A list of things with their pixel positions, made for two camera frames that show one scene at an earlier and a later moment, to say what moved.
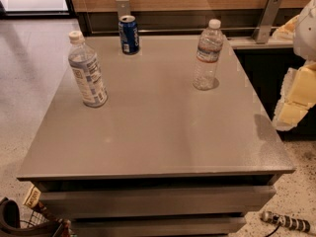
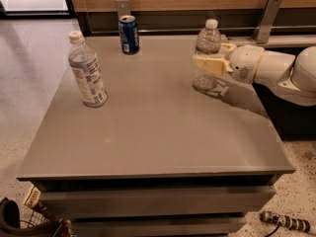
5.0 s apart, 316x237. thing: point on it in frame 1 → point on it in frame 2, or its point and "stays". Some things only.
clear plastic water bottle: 208,52 stays
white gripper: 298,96 → 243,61
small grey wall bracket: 122,7 stays
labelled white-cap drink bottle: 86,68 stays
